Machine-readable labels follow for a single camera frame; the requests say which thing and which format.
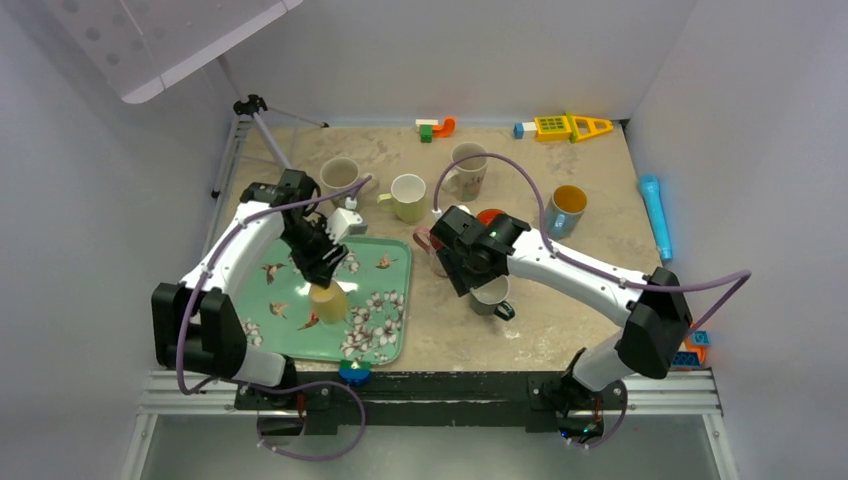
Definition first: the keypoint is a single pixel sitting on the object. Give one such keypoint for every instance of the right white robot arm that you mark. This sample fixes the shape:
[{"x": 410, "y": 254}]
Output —
[{"x": 650, "y": 309}]

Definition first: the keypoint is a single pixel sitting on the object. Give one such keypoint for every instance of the dark green mug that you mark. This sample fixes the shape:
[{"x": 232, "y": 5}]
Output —
[{"x": 491, "y": 299}]

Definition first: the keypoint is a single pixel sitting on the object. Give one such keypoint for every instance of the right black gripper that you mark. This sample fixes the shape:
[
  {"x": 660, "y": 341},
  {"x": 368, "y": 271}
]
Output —
[{"x": 462, "y": 280}]

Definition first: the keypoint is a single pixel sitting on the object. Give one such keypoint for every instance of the lime green mug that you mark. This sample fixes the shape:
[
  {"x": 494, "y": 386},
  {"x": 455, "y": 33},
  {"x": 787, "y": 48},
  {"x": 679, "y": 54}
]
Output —
[{"x": 406, "y": 198}]

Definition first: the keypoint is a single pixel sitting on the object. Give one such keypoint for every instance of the white overhead panel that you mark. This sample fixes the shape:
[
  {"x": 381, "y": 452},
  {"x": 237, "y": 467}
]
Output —
[{"x": 144, "y": 47}]

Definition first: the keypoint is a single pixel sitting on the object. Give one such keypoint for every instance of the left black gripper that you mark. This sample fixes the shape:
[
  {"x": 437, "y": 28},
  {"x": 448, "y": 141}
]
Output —
[{"x": 316, "y": 269}]

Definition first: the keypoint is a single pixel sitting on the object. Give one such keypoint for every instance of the light blue toy block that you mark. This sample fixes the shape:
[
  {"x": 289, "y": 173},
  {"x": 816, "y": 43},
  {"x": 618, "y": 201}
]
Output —
[{"x": 699, "y": 338}]

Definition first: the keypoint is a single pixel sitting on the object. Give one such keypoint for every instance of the orange mug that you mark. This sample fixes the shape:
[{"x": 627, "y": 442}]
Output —
[{"x": 487, "y": 216}]

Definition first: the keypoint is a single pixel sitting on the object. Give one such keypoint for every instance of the blue toy flashlight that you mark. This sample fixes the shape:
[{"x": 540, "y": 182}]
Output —
[{"x": 649, "y": 188}]

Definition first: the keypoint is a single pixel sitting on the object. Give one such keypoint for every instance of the orange green white toy blocks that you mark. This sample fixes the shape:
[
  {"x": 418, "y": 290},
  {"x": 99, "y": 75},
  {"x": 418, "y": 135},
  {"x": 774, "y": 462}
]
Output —
[{"x": 429, "y": 129}]

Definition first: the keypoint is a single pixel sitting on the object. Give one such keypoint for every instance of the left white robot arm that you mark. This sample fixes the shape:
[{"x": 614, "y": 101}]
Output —
[{"x": 195, "y": 323}]

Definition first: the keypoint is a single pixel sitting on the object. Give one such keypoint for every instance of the yellow mug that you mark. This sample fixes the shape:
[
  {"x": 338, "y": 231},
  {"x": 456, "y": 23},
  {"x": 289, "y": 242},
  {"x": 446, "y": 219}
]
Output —
[{"x": 330, "y": 304}]

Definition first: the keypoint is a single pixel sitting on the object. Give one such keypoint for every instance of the cream mug with basket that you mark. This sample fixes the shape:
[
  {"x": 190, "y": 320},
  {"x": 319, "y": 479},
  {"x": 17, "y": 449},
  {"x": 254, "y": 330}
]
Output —
[{"x": 465, "y": 179}]

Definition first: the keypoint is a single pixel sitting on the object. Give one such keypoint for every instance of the cream mug with seahorse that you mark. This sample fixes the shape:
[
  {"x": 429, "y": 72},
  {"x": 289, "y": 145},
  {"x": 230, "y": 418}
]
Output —
[{"x": 341, "y": 173}]

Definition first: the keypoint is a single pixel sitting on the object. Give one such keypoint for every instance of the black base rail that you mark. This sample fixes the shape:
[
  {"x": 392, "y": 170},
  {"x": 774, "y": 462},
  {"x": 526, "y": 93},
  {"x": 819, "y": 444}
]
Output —
[{"x": 537, "y": 401}]

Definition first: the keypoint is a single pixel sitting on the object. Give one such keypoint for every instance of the blue green toy block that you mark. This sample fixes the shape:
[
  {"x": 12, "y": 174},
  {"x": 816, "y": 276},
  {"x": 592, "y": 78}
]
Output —
[{"x": 355, "y": 373}]

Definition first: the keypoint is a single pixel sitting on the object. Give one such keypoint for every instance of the pink mug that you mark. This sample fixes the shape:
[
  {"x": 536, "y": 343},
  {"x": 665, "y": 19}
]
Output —
[{"x": 423, "y": 237}]

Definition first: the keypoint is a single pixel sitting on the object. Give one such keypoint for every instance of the green floral tray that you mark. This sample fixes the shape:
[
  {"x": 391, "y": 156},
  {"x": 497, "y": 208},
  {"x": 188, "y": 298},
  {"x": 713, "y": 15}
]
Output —
[{"x": 274, "y": 308}]

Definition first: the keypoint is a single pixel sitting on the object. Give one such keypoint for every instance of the blue white toy block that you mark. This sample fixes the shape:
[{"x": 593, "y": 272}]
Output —
[{"x": 525, "y": 130}]

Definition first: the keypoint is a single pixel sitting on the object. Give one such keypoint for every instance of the dark blue toy block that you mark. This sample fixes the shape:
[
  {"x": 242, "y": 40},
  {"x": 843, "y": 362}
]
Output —
[{"x": 686, "y": 360}]

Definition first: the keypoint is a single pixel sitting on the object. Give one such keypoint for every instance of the grey tripod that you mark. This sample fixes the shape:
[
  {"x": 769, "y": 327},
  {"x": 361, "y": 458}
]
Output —
[{"x": 253, "y": 106}]

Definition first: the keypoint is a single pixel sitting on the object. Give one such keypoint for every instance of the yellow toy phone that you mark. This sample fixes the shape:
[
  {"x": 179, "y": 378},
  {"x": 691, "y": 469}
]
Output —
[{"x": 570, "y": 127}]

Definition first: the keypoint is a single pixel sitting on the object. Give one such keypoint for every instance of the blue butterfly mug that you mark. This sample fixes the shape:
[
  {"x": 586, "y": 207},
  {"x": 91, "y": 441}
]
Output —
[{"x": 563, "y": 211}]

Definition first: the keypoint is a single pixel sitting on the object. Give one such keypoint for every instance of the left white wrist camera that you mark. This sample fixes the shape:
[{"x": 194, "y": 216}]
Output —
[{"x": 344, "y": 222}]

